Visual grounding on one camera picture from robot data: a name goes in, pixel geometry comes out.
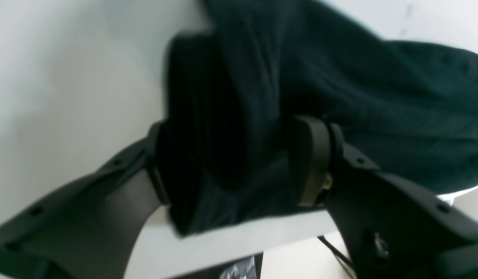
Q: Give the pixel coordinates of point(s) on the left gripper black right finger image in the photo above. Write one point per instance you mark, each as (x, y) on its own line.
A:
(392, 228)

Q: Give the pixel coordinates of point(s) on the black printed T-shirt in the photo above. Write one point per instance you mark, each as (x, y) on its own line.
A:
(411, 107)

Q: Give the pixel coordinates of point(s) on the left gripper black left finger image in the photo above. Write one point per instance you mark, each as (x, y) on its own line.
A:
(88, 228)

